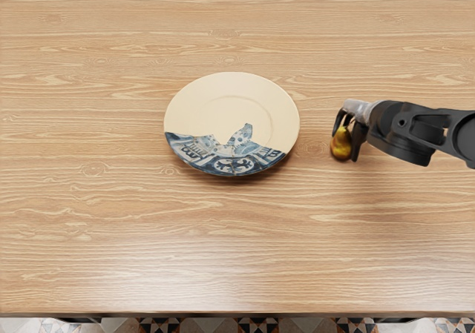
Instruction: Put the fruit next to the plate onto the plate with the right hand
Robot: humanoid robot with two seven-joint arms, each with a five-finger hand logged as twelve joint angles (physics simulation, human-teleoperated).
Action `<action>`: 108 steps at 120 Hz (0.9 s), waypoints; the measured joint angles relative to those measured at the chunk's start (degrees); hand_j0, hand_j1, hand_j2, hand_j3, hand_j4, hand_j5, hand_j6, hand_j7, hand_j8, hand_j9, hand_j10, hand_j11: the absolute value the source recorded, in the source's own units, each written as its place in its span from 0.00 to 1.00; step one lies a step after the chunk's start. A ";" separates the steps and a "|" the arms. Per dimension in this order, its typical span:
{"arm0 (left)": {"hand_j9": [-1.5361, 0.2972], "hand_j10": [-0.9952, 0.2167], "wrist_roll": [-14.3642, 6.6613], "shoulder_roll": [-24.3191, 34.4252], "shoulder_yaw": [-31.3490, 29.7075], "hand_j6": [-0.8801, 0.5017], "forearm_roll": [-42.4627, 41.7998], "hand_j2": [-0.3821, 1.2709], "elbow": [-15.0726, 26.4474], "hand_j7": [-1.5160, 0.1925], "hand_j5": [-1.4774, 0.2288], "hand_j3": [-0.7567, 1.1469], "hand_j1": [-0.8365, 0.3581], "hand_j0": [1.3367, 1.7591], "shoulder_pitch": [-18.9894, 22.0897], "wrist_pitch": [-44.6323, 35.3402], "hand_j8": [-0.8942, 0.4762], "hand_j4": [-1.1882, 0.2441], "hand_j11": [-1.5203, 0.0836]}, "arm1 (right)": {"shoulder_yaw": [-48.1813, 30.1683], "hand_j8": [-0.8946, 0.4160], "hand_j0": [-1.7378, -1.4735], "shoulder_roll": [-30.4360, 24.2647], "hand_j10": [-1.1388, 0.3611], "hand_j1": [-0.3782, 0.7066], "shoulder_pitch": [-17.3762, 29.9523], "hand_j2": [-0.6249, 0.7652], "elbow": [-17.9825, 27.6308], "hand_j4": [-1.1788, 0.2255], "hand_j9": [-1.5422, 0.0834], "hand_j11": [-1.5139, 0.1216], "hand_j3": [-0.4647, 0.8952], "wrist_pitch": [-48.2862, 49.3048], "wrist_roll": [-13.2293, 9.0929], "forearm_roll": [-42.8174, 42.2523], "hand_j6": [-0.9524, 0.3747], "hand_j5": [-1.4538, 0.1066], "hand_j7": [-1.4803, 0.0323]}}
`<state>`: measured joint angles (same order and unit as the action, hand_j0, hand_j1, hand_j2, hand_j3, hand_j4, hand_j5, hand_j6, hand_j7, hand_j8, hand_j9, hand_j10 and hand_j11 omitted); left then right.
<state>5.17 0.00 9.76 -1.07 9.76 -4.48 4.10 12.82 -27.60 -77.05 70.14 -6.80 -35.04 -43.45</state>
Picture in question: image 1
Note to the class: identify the cream plate with blue pattern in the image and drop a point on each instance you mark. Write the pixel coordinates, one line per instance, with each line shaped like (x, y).
(226, 118)

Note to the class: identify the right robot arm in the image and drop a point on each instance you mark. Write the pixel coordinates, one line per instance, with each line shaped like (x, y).
(415, 129)

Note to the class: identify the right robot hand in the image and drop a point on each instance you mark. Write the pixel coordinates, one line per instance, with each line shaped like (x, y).
(358, 114)

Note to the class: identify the yellow pear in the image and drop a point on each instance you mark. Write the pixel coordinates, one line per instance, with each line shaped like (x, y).
(341, 144)

